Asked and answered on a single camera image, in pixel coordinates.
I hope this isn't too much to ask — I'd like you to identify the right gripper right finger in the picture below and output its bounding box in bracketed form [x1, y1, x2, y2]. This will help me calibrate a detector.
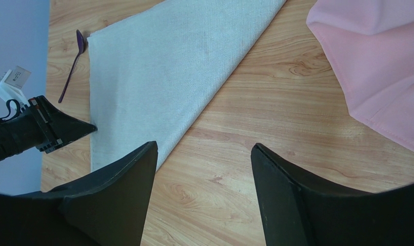
[251, 143, 414, 245]

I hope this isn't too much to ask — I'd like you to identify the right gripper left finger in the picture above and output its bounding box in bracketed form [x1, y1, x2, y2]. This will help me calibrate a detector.
[0, 141, 157, 245]

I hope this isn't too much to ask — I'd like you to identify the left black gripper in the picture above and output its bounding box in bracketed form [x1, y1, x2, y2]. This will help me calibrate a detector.
[0, 95, 97, 161]

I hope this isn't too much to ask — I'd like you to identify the purple plastic spoon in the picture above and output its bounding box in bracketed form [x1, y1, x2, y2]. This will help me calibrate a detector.
[57, 29, 87, 104]

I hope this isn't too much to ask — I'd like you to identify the beige cloth napkin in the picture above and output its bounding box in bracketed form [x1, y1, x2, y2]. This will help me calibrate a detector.
[88, 1, 284, 171]

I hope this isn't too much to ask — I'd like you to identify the pink pleated garment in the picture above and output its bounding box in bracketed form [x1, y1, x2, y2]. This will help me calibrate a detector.
[306, 1, 414, 152]

